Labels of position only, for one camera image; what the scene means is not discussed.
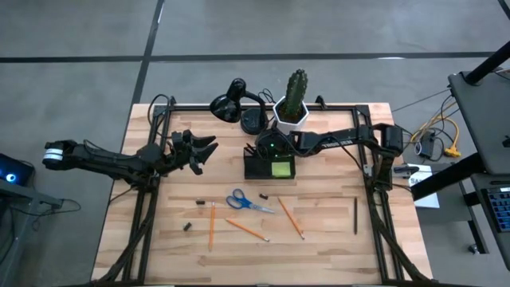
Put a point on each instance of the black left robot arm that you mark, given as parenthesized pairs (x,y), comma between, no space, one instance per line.
(103,161)

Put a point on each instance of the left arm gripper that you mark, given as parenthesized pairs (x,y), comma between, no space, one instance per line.
(177,153)

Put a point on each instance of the black aluminium table frame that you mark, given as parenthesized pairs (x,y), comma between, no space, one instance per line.
(338,108)

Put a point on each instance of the small black eraser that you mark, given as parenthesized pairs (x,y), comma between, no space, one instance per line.
(187,226)

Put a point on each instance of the white paper sheet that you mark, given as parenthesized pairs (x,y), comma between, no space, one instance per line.
(428,199)

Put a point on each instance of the backlit keyboard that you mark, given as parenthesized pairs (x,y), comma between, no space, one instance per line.
(500,207)

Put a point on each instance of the black diagonal beam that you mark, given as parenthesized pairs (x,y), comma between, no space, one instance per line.
(446,179)

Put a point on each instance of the orange pencil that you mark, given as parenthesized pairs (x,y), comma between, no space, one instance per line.
(211,227)
(291,218)
(247,230)

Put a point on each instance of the blue-lit black device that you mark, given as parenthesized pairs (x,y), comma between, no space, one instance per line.
(20,169)

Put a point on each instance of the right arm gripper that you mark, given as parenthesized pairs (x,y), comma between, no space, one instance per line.
(275,145)

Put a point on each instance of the black gooseneck desk lamp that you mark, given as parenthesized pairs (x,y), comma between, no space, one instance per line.
(225,107)

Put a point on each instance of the black slanted pole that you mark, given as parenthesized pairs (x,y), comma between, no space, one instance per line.
(488,64)

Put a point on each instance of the black mesh desk organizer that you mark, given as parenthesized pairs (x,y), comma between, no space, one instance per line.
(257,169)

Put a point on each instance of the green sticky note pad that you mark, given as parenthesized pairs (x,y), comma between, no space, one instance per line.
(281,169)

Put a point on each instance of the grey side desk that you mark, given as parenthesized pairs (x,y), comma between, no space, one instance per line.
(486,119)

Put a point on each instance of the green cactus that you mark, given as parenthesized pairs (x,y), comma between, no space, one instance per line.
(295,91)

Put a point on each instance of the grey equipment stand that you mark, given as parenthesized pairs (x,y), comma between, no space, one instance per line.
(16,223)

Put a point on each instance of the black power strip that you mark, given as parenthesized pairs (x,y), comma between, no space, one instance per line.
(428,145)

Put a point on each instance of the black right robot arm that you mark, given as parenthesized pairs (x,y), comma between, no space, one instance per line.
(338,139)

